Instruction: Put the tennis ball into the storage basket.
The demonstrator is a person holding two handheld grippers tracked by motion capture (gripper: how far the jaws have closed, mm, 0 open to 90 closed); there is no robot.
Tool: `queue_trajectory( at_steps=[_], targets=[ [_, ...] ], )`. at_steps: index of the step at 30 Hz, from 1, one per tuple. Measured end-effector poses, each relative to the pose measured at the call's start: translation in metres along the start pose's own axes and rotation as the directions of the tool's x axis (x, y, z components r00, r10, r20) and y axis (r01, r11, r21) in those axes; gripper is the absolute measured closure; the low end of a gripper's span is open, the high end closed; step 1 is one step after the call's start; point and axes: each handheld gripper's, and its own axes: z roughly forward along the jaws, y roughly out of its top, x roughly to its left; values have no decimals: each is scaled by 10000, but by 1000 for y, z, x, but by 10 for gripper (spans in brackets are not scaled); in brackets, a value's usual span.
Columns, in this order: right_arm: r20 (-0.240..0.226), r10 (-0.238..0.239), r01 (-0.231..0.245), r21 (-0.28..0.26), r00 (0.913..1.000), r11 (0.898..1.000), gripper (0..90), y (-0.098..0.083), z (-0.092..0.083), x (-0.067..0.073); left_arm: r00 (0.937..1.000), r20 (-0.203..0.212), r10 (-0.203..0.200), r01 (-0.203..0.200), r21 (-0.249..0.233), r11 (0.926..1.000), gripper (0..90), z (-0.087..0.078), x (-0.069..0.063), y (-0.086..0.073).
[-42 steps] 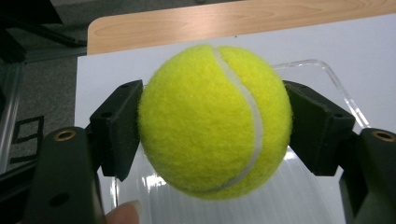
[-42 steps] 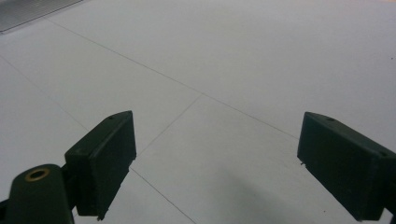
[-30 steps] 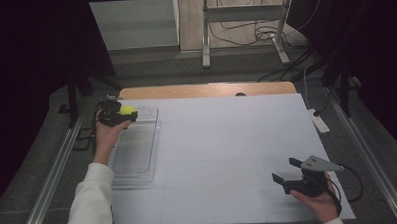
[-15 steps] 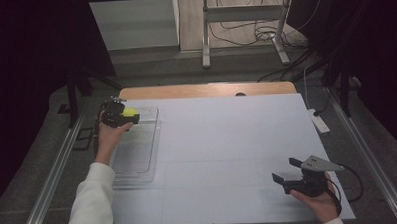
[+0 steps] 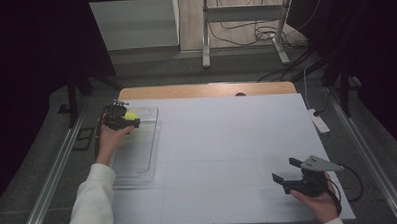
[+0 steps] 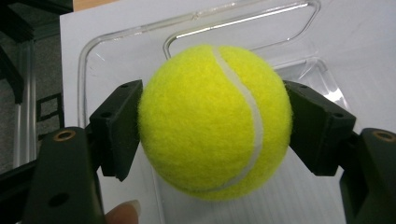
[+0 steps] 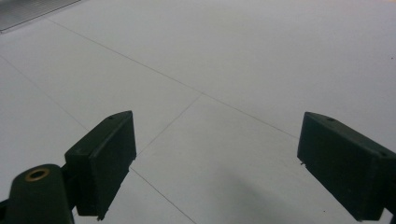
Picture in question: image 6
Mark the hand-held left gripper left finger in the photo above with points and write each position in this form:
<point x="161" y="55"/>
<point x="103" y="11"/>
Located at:
<point x="120" y="124"/>

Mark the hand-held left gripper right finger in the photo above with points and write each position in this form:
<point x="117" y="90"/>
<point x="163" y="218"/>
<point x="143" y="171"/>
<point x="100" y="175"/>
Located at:
<point x="317" y="130"/>

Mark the clear plastic tray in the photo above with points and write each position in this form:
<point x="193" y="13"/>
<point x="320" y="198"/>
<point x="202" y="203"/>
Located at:
<point x="124" y="59"/>

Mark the yellow tennis ball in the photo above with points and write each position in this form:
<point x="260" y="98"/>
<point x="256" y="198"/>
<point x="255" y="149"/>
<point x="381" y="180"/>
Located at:
<point x="205" y="124"/>

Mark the wooden table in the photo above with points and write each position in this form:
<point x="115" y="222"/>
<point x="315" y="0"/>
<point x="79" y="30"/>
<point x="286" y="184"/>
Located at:
<point x="90" y="4"/>

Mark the black floor bracket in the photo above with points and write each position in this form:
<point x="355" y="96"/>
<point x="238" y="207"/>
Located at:
<point x="49" y="107"/>

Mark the aluminium floor rail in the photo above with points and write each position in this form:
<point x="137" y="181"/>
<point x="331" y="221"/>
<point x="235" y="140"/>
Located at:
<point x="24" y="102"/>

